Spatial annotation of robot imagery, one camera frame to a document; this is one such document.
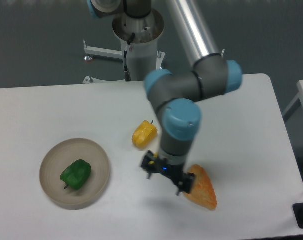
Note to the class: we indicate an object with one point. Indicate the beige round plate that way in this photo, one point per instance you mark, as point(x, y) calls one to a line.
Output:
point(62, 156)

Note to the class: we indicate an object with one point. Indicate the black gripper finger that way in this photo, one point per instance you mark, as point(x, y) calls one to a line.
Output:
point(185, 183)
point(150, 164)

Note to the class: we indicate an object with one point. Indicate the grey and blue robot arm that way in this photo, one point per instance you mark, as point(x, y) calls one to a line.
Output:
point(173, 97)

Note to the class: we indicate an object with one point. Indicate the yellow bell pepper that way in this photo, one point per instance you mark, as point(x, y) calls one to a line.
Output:
point(144, 134)

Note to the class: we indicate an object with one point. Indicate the green bell pepper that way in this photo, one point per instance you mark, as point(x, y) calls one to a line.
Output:
point(76, 175)

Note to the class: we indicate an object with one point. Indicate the orange triangular pastry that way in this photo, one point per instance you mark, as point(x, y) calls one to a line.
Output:
point(202, 192)

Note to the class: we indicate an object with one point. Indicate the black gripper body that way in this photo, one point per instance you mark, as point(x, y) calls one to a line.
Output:
point(169, 170)

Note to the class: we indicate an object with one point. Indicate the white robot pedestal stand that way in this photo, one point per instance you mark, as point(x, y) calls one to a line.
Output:
point(139, 40)

